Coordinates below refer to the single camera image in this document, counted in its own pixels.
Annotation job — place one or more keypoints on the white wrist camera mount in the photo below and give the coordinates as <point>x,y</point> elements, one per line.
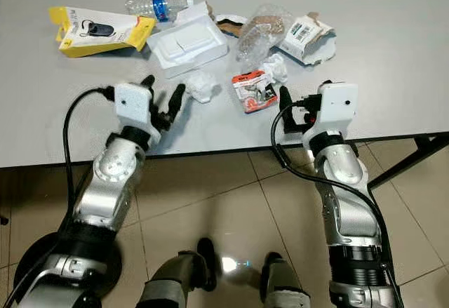
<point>132,104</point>
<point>337,108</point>

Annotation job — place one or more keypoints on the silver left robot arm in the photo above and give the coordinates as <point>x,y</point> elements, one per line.
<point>112,175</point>

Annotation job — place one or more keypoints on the robot leg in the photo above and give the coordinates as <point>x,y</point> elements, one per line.
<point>172,280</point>
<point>280,287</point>

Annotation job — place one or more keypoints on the torn brown cardboard piece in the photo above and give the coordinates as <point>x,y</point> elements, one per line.
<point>230,24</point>

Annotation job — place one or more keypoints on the crumpled white tissue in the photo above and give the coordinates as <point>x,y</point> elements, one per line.
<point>275,67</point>

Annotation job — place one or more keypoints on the crumpled clear plastic bag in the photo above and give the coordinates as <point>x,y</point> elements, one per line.
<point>263,27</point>

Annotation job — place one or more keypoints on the torn white barcode carton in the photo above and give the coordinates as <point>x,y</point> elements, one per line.
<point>305,36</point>

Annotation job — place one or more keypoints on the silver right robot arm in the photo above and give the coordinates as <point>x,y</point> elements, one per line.
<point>344,175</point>

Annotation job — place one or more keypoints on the crumpled white paper ball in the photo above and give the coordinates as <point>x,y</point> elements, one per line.
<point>202,85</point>

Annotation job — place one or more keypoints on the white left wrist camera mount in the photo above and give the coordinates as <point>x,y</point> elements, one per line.
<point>132,104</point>

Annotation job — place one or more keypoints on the black metal table frame bar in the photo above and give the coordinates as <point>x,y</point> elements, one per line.
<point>407,157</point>

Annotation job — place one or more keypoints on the white plastic clamshell tray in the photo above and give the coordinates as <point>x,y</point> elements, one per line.
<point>186,45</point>

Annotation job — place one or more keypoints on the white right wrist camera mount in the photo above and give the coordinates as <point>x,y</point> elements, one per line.
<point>337,108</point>

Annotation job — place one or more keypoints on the clear plastic bottle blue label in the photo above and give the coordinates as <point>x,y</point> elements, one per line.
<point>147,5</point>

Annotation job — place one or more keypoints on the yellow retail package box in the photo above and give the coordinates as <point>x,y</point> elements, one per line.
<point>112,40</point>

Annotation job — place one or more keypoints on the round black rubbish bin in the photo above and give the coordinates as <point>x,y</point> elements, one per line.
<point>28,266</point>

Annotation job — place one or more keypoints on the robot right leg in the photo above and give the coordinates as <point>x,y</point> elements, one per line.
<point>280,287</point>

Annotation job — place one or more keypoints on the robot left leg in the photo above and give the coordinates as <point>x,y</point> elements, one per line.
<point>172,280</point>

